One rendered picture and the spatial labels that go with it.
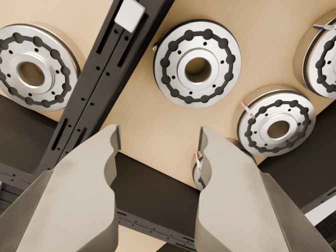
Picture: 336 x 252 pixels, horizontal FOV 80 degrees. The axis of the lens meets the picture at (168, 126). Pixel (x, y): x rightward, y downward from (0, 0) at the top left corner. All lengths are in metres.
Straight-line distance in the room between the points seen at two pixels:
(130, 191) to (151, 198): 0.03
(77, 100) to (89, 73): 0.03
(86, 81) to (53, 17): 0.13
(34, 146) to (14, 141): 0.02
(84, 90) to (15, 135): 0.15
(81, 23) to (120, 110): 0.12
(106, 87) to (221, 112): 0.18
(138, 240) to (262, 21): 0.49
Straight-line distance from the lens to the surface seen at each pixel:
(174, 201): 0.35
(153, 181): 0.35
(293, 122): 0.31
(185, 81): 0.24
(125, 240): 0.55
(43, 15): 0.30
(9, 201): 0.53
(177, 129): 0.31
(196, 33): 0.24
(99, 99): 0.19
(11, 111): 0.35
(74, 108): 0.20
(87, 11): 0.28
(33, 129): 0.33
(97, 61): 0.18
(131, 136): 0.33
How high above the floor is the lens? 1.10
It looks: 59 degrees down
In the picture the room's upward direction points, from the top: 179 degrees clockwise
